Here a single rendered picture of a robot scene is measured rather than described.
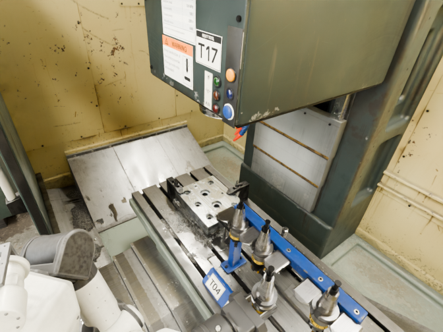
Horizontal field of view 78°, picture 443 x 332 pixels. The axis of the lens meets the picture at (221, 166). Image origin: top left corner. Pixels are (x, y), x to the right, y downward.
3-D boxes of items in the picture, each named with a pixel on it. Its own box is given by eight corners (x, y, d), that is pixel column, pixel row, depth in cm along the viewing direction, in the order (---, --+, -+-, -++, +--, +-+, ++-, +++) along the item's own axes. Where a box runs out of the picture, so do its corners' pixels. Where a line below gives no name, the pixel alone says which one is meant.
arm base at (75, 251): (38, 297, 69) (-1, 275, 62) (66, 251, 78) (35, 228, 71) (82, 294, 63) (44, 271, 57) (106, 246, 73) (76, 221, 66)
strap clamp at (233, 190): (228, 209, 138) (230, 186, 129) (224, 205, 140) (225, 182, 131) (247, 199, 145) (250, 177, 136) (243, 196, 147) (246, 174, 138)
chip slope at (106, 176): (107, 253, 145) (97, 219, 130) (76, 186, 188) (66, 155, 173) (236, 194, 191) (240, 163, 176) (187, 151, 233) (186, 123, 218)
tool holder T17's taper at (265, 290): (277, 292, 68) (282, 276, 64) (267, 305, 65) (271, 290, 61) (262, 281, 70) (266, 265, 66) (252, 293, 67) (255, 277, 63)
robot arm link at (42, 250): (47, 294, 69) (17, 251, 65) (73, 268, 77) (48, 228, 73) (80, 292, 65) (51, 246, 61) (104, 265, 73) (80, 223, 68)
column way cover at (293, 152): (309, 215, 137) (340, 123, 108) (247, 168, 168) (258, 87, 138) (315, 211, 140) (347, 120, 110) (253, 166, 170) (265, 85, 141)
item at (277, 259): (273, 276, 74) (273, 274, 73) (260, 261, 77) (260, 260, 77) (290, 263, 77) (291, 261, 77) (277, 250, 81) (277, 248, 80)
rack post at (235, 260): (227, 275, 107) (233, 222, 90) (219, 265, 111) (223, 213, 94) (246, 262, 113) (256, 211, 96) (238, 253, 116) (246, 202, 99)
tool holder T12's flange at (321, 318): (341, 318, 66) (344, 313, 65) (323, 330, 64) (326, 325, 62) (322, 296, 71) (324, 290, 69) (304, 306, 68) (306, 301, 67)
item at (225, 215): (224, 225, 88) (224, 223, 87) (214, 215, 91) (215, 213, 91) (240, 216, 91) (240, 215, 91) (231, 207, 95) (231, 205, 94)
